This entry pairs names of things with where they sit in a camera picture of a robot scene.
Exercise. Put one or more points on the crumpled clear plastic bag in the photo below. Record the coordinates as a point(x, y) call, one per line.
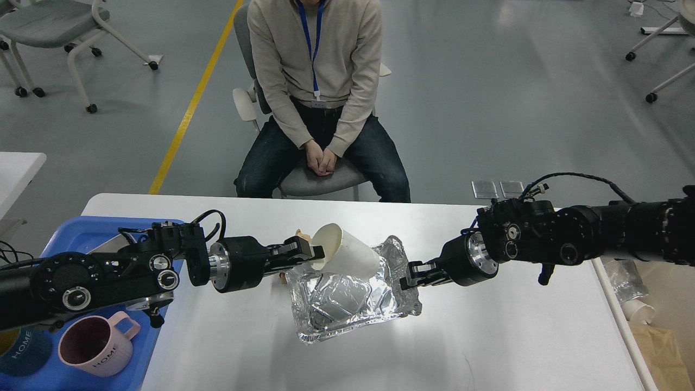
point(625, 279)

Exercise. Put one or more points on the left metal floor plate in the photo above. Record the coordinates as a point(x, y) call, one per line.
point(484, 189)

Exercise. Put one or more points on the pink HOME mug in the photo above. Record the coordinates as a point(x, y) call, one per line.
point(98, 345)

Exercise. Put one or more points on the seated man in beige sweater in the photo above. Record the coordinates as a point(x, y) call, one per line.
point(318, 65)

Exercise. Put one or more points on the blue plastic tray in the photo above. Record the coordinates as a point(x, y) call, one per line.
point(83, 234)

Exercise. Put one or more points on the aluminium foil tray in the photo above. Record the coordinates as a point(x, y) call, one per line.
point(327, 305)

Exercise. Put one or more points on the white paper cup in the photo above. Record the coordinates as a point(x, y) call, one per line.
point(344, 253)

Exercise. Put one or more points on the white power adapter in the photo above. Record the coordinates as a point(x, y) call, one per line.
point(636, 9)

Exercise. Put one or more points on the white cup in bin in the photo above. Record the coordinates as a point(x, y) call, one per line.
point(638, 311)

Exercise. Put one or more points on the brown paper bag in bin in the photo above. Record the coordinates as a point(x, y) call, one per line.
point(659, 348)

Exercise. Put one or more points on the grey wheeled chair left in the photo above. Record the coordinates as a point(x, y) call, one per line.
point(55, 24)

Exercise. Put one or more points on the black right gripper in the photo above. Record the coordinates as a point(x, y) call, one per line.
point(464, 260)

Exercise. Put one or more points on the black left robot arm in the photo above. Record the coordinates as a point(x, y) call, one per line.
point(50, 291)

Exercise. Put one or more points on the stainless steel rectangular tray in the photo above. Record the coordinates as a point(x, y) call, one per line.
point(114, 245)

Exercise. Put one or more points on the metal floor plate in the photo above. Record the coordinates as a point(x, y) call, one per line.
point(484, 189)
point(512, 189)

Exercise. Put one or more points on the beige plastic bin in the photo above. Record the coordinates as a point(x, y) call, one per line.
point(673, 326)

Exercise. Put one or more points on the right metal floor plate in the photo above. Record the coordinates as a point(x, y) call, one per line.
point(512, 189)

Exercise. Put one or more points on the dark blue HOME mug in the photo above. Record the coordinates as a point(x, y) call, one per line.
point(24, 351)

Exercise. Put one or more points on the brown paper ball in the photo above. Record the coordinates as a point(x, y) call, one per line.
point(307, 238)

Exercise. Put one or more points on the white side table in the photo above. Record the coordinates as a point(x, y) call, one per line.
point(17, 171)

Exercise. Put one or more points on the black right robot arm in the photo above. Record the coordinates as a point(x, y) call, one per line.
point(525, 229)

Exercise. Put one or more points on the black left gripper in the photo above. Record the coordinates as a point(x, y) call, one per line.
point(239, 263)

